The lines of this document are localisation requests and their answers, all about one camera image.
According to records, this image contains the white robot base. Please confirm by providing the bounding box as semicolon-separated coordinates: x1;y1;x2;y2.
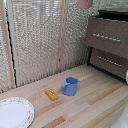
110;105;128;128

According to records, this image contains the brown drawer cabinet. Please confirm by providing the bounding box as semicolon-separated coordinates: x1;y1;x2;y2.
85;9;128;82

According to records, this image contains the blue mug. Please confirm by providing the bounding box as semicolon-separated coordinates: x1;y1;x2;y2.
60;76;79;97

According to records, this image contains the yellow block with white dots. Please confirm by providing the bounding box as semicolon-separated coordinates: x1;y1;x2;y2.
45;88;60;102

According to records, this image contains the woven folding screen panel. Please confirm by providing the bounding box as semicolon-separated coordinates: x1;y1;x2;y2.
59;0;102;70
0;0;16;94
6;0;65;88

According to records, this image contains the white plate with floral rim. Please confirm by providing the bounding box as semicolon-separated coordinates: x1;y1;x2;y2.
0;96;36;128

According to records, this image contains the silver drawer handle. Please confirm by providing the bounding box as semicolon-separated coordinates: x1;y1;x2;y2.
96;55;123;68
92;32;122;43

